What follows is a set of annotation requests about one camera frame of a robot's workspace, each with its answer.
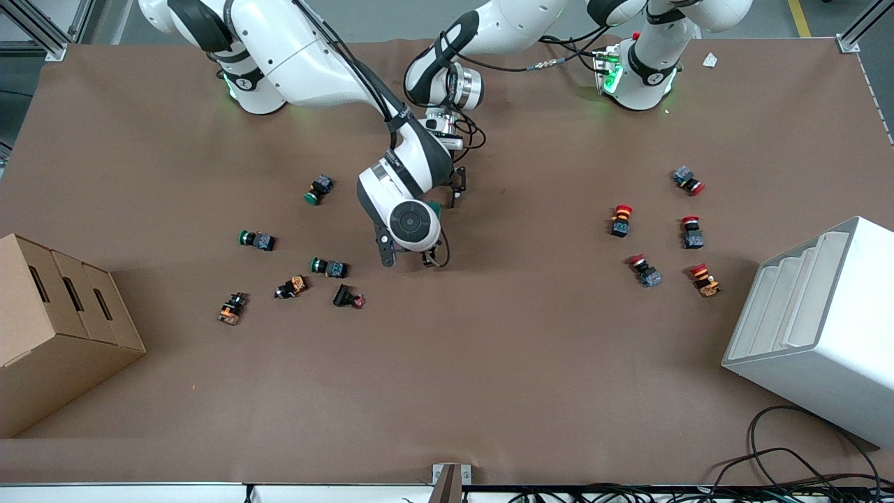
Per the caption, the brown paper table cover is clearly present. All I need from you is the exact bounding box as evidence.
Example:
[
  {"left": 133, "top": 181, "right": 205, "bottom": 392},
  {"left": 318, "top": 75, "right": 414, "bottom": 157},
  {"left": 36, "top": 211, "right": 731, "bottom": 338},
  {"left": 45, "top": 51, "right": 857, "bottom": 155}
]
[{"left": 0, "top": 35, "right": 894, "bottom": 487}]

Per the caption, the brown cardboard box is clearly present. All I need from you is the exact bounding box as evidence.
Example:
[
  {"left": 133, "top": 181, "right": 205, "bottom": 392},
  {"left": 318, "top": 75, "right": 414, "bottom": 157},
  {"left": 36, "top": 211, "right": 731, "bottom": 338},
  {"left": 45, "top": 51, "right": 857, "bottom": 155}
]
[{"left": 0, "top": 233, "right": 147, "bottom": 439}]

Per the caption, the white slotted bin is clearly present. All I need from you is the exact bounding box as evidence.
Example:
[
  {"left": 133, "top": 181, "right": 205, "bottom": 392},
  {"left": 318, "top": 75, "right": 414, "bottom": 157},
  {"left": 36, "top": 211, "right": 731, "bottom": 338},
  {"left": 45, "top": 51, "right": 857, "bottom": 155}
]
[{"left": 721, "top": 216, "right": 894, "bottom": 449}]

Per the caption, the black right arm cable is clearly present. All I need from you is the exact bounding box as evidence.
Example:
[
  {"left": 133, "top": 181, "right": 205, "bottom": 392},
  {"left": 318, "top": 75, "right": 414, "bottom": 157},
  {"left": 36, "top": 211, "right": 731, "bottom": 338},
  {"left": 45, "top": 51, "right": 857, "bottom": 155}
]
[{"left": 292, "top": 0, "right": 420, "bottom": 140}]

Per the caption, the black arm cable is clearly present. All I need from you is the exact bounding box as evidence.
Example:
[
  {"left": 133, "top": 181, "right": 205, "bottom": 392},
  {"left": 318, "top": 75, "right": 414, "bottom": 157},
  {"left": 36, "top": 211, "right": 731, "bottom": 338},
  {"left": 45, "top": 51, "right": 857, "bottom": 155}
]
[
  {"left": 457, "top": 27, "right": 617, "bottom": 152},
  {"left": 292, "top": 0, "right": 420, "bottom": 140}
]

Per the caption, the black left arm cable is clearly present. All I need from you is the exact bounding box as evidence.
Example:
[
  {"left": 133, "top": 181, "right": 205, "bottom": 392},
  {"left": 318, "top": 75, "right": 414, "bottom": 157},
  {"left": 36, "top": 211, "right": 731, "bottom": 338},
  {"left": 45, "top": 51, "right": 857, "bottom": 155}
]
[{"left": 457, "top": 27, "right": 617, "bottom": 152}]

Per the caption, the aluminium camera post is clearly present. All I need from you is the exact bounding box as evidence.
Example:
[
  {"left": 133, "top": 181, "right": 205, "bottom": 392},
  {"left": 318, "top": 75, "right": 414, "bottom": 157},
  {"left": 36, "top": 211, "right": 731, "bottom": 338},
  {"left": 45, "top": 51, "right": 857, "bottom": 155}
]
[{"left": 432, "top": 463, "right": 472, "bottom": 503}]

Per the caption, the black cable tangle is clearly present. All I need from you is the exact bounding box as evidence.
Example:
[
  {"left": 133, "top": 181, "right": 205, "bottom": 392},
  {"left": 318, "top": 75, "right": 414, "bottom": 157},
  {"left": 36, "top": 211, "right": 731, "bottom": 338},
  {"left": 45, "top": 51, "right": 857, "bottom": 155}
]
[{"left": 506, "top": 482, "right": 894, "bottom": 503}]

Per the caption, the black looped cable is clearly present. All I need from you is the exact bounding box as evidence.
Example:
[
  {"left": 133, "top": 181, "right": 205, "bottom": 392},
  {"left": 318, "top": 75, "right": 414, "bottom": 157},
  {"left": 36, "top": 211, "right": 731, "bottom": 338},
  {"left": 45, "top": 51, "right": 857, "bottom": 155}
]
[{"left": 726, "top": 405, "right": 882, "bottom": 491}]

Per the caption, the aluminium frame profile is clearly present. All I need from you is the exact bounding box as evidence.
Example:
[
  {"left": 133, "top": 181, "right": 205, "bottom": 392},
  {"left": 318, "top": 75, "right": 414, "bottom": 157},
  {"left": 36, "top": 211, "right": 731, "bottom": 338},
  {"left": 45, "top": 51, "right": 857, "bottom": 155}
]
[
  {"left": 835, "top": 0, "right": 894, "bottom": 54},
  {"left": 0, "top": 0, "right": 95, "bottom": 62}
]

